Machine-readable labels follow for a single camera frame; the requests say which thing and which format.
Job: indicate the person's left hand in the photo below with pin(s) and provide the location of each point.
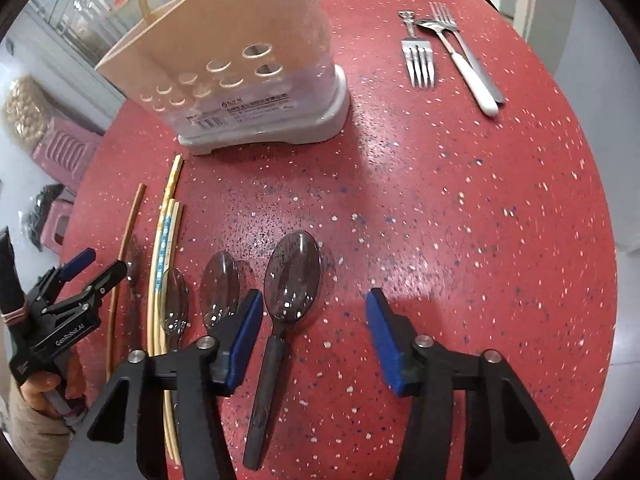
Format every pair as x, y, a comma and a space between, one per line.
42, 390

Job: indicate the pink plastic stool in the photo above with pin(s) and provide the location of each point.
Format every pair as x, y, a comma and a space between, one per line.
65, 147
55, 225

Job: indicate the black plastic bag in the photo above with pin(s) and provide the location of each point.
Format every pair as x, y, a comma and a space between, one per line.
42, 205

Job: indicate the large dark translucent spoon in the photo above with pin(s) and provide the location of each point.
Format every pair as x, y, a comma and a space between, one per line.
292, 275

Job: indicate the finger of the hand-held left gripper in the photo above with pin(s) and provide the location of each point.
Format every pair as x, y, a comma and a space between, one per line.
75, 262
100, 280

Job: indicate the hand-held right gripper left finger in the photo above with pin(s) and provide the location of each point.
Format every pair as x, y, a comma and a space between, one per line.
247, 330

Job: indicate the clear bag of nuts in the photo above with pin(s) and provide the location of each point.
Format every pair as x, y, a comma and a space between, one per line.
22, 107

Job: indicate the glass door cabinet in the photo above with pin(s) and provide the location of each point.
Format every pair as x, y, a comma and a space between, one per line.
75, 20

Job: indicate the brown wooden chopstick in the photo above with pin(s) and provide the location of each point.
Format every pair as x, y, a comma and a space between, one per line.
127, 240

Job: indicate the beige cutlery holder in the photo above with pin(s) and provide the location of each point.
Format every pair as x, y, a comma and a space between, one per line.
225, 25

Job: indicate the long steel fork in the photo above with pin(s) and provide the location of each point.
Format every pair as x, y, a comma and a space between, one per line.
487, 80

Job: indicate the person's left forearm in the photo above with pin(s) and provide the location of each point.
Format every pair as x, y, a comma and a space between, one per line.
25, 440

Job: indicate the plain bamboo chopstick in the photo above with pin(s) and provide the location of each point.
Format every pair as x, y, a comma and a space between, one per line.
173, 180

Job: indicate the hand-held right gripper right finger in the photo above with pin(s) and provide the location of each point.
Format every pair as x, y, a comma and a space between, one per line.
385, 345

